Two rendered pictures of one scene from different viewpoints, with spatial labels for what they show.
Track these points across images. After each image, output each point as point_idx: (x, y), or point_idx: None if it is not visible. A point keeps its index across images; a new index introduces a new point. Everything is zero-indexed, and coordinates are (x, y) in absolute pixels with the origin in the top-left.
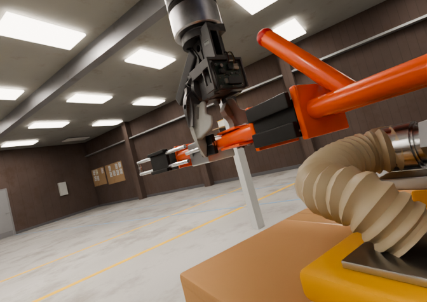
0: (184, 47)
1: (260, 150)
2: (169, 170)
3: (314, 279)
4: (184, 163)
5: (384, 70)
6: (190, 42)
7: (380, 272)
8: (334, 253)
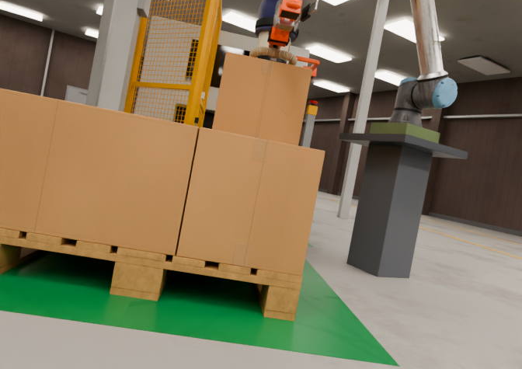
0: None
1: (287, 42)
2: (301, 21)
3: None
4: (296, 23)
5: None
6: None
7: None
8: None
